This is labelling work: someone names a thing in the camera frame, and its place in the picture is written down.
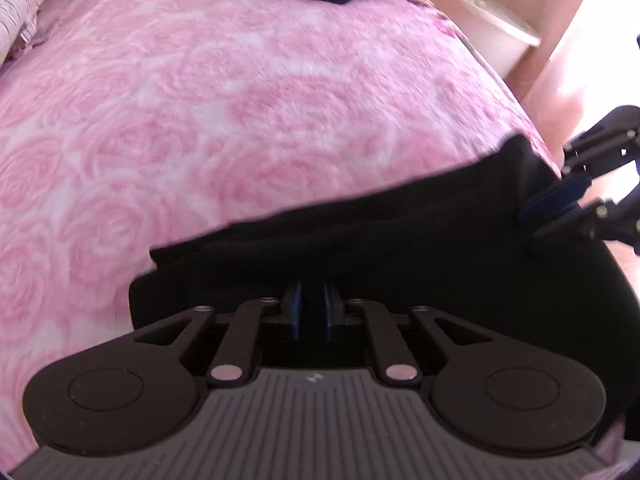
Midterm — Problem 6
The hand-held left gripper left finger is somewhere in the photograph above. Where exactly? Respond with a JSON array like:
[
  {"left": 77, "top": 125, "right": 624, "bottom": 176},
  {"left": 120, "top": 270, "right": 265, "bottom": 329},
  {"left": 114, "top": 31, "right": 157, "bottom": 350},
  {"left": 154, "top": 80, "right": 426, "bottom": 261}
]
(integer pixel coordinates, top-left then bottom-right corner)
[{"left": 125, "top": 282, "right": 303, "bottom": 388}]

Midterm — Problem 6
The black knit garment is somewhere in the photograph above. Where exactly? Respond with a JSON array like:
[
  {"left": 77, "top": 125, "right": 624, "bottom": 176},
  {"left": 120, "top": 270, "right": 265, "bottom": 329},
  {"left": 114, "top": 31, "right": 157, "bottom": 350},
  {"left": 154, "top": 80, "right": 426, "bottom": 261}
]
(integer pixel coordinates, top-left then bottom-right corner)
[{"left": 129, "top": 134, "right": 640, "bottom": 441}]

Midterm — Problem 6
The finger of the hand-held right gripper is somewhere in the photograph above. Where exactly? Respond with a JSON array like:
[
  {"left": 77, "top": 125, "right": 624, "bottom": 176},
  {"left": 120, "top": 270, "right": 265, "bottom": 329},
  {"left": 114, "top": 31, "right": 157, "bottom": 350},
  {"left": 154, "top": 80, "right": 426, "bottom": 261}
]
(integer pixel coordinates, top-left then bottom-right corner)
[
  {"left": 519, "top": 104, "right": 640, "bottom": 215},
  {"left": 519, "top": 191, "right": 640, "bottom": 257}
]

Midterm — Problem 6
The white bedside cabinet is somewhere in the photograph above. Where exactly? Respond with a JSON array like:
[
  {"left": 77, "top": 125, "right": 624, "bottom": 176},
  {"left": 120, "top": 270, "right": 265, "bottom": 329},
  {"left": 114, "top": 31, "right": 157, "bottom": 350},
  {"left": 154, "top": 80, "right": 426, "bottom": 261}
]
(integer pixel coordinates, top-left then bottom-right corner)
[{"left": 419, "top": 0, "right": 544, "bottom": 80}]

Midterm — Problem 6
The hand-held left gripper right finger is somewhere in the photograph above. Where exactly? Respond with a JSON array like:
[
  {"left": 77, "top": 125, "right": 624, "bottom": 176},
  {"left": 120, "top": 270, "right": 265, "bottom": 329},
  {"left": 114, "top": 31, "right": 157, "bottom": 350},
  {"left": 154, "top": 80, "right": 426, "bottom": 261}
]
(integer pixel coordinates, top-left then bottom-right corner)
[{"left": 325, "top": 282, "right": 498, "bottom": 388}]

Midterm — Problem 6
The pink curtain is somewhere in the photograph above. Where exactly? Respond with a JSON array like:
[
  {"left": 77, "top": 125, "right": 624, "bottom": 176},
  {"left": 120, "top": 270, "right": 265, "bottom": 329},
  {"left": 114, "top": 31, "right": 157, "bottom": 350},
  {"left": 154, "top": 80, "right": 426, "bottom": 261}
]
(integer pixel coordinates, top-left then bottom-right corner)
[{"left": 491, "top": 0, "right": 640, "bottom": 162}]

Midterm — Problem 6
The pink floral blanket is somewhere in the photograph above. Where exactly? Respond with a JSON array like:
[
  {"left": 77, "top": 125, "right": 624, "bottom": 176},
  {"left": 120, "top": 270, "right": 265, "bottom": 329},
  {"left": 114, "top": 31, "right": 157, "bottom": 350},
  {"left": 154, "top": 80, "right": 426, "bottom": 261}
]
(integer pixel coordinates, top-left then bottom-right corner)
[{"left": 0, "top": 0, "right": 562, "bottom": 463}]

